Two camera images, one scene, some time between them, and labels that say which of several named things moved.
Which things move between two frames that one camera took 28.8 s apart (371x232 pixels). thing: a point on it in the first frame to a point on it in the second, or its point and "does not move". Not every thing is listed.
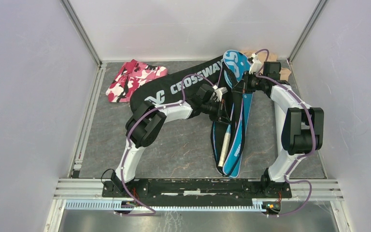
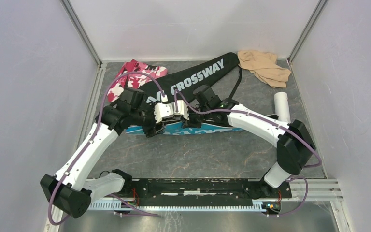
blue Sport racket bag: (228, 139) to (177, 128)
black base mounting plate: (198, 192) does not move
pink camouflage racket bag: (133, 75) does not move
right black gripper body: (251, 82) to (195, 119)
